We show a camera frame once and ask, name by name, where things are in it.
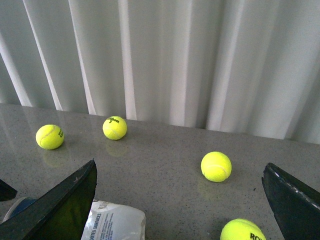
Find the tennis ball far right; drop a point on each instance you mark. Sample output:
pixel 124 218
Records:
pixel 216 166

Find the clear tennis ball can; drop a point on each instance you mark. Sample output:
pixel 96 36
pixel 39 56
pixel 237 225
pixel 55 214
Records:
pixel 106 221

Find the white pleated curtain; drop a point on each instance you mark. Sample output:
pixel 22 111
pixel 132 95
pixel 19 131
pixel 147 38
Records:
pixel 237 66

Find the black finger of the tip left gripper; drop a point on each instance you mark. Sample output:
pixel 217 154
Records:
pixel 6 191

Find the tennis ball by curtain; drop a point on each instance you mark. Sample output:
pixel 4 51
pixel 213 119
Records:
pixel 114 128

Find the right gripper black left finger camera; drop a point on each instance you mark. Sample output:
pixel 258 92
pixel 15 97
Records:
pixel 60 214

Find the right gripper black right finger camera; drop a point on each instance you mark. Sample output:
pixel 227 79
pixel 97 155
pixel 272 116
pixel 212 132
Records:
pixel 295 205

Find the tennis ball plain seam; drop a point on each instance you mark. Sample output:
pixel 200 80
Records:
pixel 50 137

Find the tennis ball Roland print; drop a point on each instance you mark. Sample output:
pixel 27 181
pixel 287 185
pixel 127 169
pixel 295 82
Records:
pixel 241 229

